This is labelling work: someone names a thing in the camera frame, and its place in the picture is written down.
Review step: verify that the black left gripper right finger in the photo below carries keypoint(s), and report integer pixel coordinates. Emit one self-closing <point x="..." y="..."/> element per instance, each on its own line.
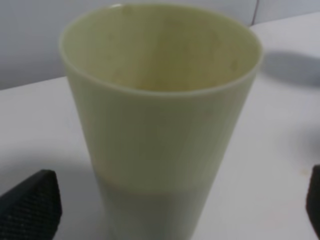
<point x="313" y="200"/>

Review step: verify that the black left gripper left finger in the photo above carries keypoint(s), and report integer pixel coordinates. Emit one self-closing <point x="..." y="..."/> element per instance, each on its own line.
<point x="31" y="210"/>

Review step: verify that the pale green plastic cup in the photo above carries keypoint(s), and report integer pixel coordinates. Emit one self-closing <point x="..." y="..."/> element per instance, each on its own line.
<point x="158" y="89"/>

